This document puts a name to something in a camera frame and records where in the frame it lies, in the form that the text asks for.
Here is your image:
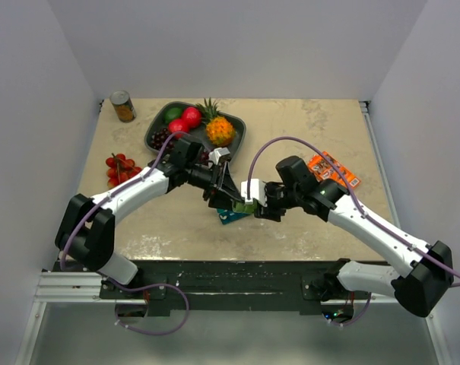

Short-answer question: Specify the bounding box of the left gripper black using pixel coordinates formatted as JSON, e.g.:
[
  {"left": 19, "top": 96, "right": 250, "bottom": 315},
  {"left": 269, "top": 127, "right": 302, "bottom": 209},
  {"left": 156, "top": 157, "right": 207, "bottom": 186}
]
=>
[{"left": 186, "top": 162, "right": 245, "bottom": 212}]

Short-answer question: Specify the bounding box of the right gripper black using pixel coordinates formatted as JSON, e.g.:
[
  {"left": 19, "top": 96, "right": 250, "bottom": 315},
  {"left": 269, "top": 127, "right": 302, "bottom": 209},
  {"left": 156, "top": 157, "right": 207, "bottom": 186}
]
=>
[{"left": 253, "top": 184, "right": 301, "bottom": 222}]

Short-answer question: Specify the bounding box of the teal five-day pill organizer strip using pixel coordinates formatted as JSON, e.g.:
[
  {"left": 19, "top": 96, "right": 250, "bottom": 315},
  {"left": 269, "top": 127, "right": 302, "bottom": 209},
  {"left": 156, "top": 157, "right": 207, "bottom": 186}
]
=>
[{"left": 217, "top": 209, "right": 249, "bottom": 225}]

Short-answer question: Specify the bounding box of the green pill bottle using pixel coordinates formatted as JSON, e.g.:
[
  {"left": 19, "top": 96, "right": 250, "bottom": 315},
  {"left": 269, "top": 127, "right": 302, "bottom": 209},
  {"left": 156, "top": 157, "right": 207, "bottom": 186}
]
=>
[{"left": 232, "top": 199, "right": 259, "bottom": 215}]

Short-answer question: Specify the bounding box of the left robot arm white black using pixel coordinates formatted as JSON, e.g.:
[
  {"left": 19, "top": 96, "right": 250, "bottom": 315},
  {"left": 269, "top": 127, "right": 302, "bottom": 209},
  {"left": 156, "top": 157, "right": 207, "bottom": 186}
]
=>
[{"left": 55, "top": 136, "right": 244, "bottom": 298}]

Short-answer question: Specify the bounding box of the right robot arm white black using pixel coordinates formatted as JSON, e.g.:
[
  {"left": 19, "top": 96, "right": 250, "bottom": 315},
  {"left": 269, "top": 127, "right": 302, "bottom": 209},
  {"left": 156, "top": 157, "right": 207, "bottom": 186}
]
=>
[{"left": 241, "top": 156, "right": 454, "bottom": 317}]

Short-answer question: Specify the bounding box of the orange snack box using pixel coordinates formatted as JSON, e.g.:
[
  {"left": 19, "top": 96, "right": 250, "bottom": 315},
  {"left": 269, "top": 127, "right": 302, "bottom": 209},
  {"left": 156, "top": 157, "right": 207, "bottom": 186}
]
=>
[{"left": 307, "top": 151, "right": 361, "bottom": 189}]

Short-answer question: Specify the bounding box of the orange toy pineapple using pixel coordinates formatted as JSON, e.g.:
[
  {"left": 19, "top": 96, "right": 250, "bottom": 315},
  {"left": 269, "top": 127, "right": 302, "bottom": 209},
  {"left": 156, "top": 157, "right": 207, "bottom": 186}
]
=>
[{"left": 195, "top": 97, "right": 236, "bottom": 148}]

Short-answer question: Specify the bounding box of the red apple front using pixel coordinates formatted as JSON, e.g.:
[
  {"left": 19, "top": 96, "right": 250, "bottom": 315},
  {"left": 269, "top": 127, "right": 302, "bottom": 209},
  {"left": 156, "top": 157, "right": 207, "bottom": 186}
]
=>
[{"left": 167, "top": 119, "right": 190, "bottom": 139}]

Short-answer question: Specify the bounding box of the red apple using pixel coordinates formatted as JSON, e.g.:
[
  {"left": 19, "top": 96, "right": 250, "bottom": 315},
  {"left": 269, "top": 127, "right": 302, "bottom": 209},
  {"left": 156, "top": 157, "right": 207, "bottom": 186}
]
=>
[
  {"left": 181, "top": 106, "right": 202, "bottom": 129},
  {"left": 167, "top": 119, "right": 190, "bottom": 139}
]

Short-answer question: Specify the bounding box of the red apple rear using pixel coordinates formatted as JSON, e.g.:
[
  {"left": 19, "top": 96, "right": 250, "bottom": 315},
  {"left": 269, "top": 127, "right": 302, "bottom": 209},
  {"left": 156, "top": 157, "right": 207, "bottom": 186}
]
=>
[{"left": 181, "top": 106, "right": 202, "bottom": 129}]

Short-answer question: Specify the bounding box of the dark purple grape bunch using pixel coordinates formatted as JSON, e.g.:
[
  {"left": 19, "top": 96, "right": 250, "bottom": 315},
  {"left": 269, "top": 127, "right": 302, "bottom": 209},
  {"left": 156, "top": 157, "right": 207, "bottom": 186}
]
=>
[{"left": 149, "top": 128, "right": 176, "bottom": 151}]

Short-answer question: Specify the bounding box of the green lime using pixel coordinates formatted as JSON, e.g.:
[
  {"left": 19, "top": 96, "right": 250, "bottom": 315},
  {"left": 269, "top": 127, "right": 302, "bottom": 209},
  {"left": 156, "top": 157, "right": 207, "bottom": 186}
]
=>
[{"left": 164, "top": 106, "right": 183, "bottom": 125}]

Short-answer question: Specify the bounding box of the red cherry tomato bunch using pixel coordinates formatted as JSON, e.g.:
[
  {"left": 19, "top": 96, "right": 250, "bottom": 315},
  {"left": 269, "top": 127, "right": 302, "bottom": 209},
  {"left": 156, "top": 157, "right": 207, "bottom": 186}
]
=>
[{"left": 105, "top": 154, "right": 142, "bottom": 189}]

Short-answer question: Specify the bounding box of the tin can yellow label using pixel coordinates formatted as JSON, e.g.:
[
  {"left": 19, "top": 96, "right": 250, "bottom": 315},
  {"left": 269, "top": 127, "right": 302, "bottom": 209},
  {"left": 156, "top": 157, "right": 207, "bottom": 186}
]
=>
[{"left": 109, "top": 90, "right": 136, "bottom": 122}]

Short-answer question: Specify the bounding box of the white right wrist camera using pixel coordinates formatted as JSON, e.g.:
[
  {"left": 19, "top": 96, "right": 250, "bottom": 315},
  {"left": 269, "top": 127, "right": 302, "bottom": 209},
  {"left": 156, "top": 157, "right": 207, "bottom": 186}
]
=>
[{"left": 240, "top": 178, "right": 267, "bottom": 207}]

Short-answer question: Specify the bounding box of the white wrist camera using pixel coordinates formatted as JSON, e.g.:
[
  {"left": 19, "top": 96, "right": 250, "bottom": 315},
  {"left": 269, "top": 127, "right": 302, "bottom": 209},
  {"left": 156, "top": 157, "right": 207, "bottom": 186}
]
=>
[
  {"left": 240, "top": 178, "right": 267, "bottom": 207},
  {"left": 208, "top": 148, "right": 231, "bottom": 165}
]

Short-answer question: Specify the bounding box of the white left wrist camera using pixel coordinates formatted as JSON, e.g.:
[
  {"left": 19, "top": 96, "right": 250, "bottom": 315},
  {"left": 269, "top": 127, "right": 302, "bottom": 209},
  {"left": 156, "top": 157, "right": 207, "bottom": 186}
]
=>
[{"left": 208, "top": 148, "right": 231, "bottom": 165}]

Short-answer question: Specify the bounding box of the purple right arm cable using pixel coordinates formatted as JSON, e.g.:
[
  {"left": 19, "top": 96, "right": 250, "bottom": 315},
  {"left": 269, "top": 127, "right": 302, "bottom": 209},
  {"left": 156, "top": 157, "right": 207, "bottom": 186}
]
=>
[{"left": 247, "top": 136, "right": 460, "bottom": 287}]

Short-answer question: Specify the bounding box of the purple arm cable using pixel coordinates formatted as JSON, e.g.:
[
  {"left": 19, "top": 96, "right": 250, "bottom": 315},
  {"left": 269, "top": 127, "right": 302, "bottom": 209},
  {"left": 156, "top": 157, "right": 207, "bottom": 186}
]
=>
[
  {"left": 247, "top": 136, "right": 460, "bottom": 287},
  {"left": 59, "top": 131, "right": 192, "bottom": 271}
]

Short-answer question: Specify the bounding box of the black table front rail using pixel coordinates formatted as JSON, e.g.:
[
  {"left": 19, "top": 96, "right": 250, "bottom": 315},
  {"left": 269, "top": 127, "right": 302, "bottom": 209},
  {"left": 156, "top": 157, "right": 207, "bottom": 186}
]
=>
[{"left": 52, "top": 257, "right": 371, "bottom": 319}]

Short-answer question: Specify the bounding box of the aluminium frame rail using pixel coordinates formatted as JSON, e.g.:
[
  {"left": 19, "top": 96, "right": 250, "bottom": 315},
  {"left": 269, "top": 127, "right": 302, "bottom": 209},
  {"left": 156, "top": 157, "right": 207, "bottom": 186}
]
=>
[{"left": 359, "top": 100, "right": 452, "bottom": 364}]

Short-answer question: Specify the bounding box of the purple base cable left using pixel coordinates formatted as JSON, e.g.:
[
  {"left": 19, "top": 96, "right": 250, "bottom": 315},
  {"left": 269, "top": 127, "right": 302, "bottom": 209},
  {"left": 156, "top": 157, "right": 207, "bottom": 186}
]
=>
[{"left": 107, "top": 283, "right": 191, "bottom": 338}]

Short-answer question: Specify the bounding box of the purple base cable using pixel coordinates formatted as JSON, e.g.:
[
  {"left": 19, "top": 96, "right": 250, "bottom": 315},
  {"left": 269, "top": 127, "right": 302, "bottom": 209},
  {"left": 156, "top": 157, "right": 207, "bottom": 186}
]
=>
[
  {"left": 107, "top": 283, "right": 191, "bottom": 338},
  {"left": 326, "top": 292, "right": 373, "bottom": 328}
]

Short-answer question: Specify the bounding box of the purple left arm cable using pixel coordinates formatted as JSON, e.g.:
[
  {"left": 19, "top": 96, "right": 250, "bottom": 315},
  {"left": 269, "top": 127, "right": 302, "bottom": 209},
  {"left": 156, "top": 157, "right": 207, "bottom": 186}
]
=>
[{"left": 59, "top": 131, "right": 192, "bottom": 271}]

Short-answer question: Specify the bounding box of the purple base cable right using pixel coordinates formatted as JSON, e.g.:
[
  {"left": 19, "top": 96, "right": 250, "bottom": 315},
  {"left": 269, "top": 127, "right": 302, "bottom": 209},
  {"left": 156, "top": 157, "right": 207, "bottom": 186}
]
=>
[{"left": 326, "top": 292, "right": 373, "bottom": 328}]

